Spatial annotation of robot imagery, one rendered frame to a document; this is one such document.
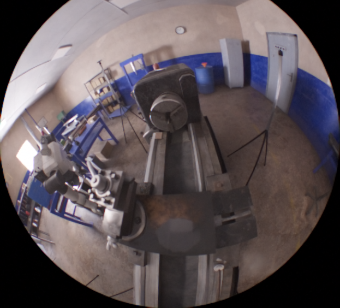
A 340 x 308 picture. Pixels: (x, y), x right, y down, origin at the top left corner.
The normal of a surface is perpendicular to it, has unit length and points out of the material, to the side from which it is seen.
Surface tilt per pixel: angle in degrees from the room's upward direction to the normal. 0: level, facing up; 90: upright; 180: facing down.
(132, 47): 90
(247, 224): 0
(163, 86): 90
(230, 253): 0
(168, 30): 90
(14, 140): 90
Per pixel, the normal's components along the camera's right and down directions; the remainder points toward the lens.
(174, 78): -0.03, 0.70
